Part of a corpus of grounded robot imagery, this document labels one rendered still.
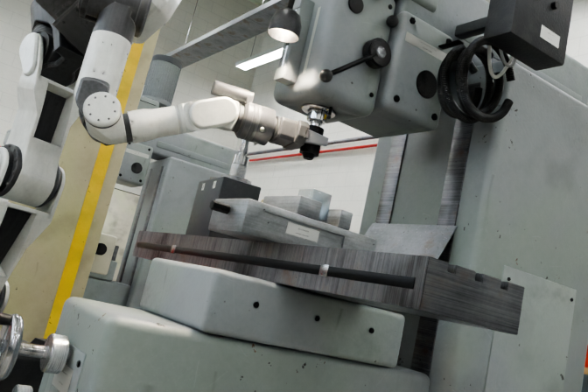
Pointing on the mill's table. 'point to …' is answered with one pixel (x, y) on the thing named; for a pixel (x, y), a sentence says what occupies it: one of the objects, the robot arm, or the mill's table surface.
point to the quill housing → (339, 47)
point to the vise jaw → (304, 206)
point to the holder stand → (199, 224)
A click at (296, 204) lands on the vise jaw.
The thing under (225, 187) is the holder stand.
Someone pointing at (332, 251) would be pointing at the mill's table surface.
